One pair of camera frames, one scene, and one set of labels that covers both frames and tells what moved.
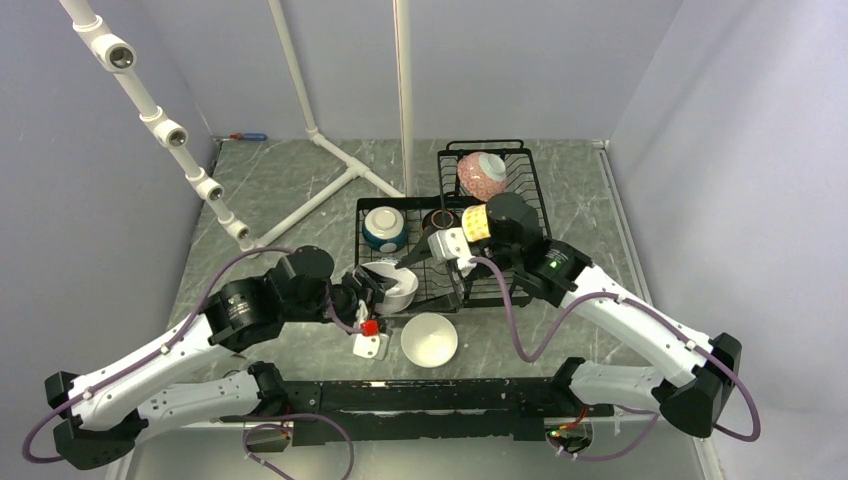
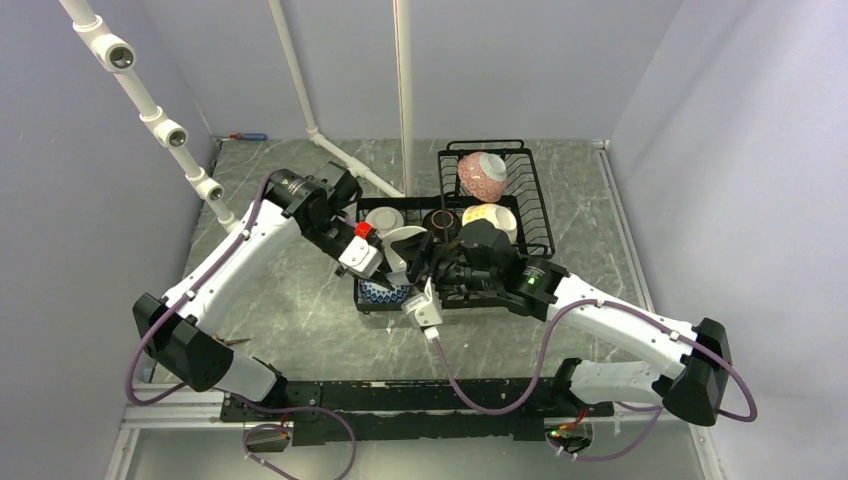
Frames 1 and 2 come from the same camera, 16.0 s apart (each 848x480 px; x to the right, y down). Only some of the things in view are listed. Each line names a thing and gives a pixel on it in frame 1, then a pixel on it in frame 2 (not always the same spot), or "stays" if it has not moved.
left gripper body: (346, 296) → (328, 236)
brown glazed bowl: (441, 219) stays
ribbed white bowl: (429, 340) → (402, 247)
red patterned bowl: (482, 174) stays
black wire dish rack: (469, 173) stays
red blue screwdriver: (249, 136) stays
